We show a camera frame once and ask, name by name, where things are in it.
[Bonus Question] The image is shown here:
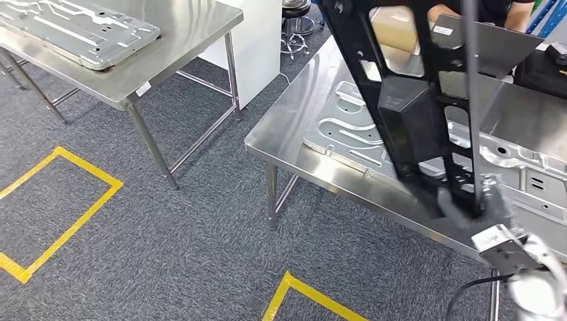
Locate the black plastic frame part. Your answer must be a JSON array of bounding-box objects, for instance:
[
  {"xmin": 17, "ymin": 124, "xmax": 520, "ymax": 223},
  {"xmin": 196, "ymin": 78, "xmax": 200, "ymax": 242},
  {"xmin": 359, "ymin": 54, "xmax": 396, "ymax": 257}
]
[{"xmin": 321, "ymin": 0, "xmax": 486, "ymax": 220}]

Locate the steel workbench table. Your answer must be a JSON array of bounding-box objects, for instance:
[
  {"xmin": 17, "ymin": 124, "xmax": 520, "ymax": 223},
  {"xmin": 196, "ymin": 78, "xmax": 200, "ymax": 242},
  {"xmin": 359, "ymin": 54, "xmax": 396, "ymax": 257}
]
[
  {"xmin": 244, "ymin": 34, "xmax": 567, "ymax": 321},
  {"xmin": 0, "ymin": 0, "xmax": 245, "ymax": 191}
]

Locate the grey stamped metal panel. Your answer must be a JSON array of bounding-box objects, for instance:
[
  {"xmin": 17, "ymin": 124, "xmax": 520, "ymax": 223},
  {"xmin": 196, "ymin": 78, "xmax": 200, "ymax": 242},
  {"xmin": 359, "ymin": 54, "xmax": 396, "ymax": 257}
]
[
  {"xmin": 0, "ymin": 0, "xmax": 162, "ymax": 72},
  {"xmin": 302, "ymin": 80, "xmax": 567, "ymax": 264}
]

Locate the white cabinet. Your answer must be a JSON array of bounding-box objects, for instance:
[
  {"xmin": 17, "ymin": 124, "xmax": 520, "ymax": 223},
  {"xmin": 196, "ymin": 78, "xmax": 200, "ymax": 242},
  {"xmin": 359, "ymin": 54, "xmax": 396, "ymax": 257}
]
[{"xmin": 197, "ymin": 0, "xmax": 284, "ymax": 111}]

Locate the yellow floor tape square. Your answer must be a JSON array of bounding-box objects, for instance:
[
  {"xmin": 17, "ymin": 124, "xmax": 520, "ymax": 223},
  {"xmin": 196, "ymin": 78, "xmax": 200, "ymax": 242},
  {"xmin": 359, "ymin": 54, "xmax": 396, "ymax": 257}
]
[
  {"xmin": 0, "ymin": 146, "xmax": 124, "ymax": 284},
  {"xmin": 262, "ymin": 271, "xmax": 368, "ymax": 321}
]

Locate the black round stool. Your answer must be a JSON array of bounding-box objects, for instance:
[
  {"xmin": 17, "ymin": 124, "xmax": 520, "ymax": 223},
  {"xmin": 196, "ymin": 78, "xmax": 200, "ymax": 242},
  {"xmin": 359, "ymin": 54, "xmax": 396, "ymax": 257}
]
[{"xmin": 280, "ymin": 0, "xmax": 316, "ymax": 62}]

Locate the cardboard box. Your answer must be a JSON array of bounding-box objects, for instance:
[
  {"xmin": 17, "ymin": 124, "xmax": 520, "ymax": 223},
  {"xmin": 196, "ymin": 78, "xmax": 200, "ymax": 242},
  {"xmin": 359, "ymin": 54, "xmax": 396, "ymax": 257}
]
[{"xmin": 370, "ymin": 5, "xmax": 421, "ymax": 55}]

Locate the grey laptop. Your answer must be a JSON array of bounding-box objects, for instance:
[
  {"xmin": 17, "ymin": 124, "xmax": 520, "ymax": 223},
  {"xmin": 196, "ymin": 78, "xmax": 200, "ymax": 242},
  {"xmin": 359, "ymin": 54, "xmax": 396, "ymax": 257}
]
[{"xmin": 431, "ymin": 13, "xmax": 545, "ymax": 80}]

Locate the person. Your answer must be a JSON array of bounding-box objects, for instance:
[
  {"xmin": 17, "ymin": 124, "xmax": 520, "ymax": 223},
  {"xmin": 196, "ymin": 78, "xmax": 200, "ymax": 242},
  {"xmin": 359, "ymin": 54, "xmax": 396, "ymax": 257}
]
[{"xmin": 372, "ymin": 0, "xmax": 537, "ymax": 33}]

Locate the black bag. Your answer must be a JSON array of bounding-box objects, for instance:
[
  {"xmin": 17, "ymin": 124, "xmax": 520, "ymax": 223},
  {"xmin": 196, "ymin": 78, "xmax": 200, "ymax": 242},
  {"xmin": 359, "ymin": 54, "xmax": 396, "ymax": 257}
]
[{"xmin": 514, "ymin": 41, "xmax": 567, "ymax": 100}]

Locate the blue metal rack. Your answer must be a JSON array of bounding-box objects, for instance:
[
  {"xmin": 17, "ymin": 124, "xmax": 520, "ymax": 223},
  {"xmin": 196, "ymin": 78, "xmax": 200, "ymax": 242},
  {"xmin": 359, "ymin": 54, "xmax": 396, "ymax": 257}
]
[{"xmin": 526, "ymin": 0, "xmax": 567, "ymax": 39}]

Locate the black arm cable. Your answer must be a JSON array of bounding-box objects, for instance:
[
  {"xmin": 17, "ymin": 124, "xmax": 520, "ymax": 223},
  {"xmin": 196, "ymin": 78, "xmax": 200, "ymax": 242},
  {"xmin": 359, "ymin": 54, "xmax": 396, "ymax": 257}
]
[{"xmin": 445, "ymin": 274, "xmax": 515, "ymax": 321}]

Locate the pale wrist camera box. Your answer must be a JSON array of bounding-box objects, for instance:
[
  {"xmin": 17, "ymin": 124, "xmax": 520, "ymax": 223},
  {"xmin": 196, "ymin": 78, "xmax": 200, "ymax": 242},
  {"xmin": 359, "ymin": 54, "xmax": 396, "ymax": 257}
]
[{"xmin": 471, "ymin": 223, "xmax": 544, "ymax": 275}]

